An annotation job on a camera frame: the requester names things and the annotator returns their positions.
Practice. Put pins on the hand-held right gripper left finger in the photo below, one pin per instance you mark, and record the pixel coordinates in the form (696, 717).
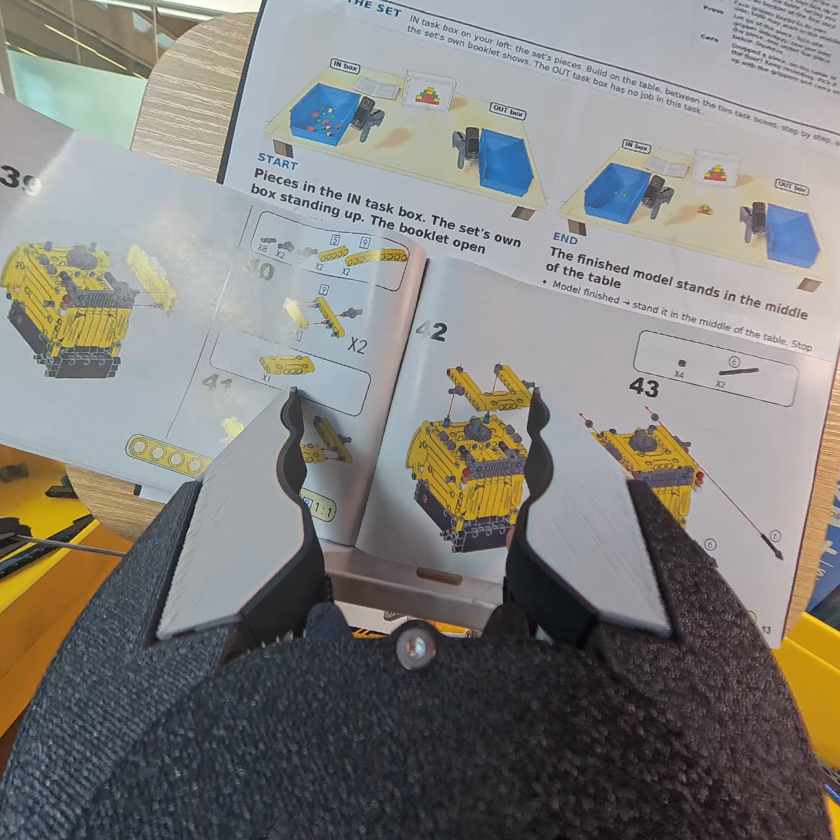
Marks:
(236, 538)

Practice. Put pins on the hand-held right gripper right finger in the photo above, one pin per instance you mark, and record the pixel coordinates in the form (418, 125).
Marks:
(590, 538)

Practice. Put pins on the instruction booklet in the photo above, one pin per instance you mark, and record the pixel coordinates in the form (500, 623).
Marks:
(558, 341)

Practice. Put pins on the black lego axle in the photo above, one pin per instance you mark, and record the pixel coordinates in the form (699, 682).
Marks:
(65, 533)

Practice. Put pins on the small black lego part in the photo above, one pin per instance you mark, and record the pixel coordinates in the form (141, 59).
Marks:
(13, 472)

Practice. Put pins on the white book stand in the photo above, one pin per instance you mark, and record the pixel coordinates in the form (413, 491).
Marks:
(394, 577)

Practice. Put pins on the yellow storage bin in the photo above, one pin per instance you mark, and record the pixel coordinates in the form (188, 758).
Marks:
(52, 623)
(817, 663)

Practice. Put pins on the blue kit box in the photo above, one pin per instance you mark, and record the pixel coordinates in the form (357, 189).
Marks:
(827, 558)

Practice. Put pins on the printed task sheet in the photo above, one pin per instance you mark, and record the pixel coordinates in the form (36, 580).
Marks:
(590, 131)

